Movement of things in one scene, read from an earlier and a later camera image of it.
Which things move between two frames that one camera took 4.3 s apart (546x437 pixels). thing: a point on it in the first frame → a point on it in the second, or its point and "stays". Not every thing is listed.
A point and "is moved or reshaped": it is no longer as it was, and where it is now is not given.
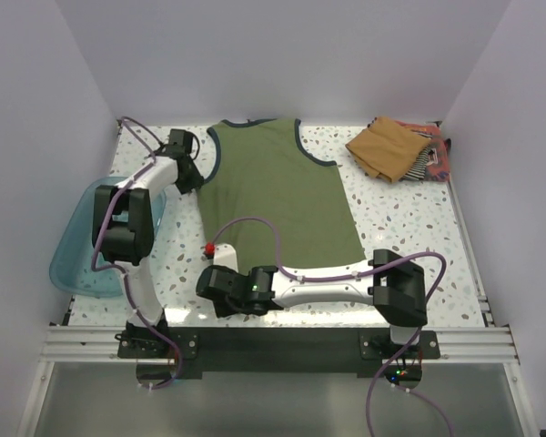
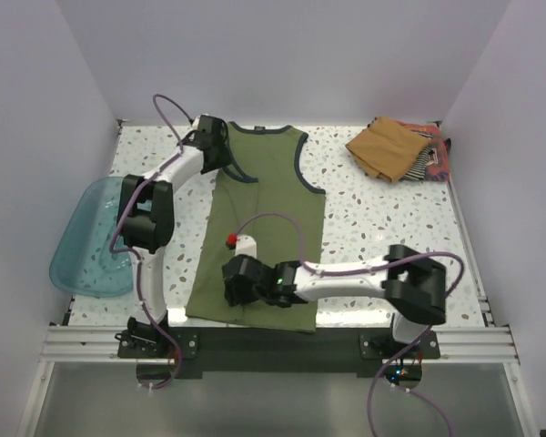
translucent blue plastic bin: [71, 267] stays
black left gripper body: [190, 180] → [223, 155]
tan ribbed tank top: [386, 147] stays
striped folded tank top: [417, 170] stays
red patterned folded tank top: [439, 160] stays
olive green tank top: [266, 171] is moved or reshaped
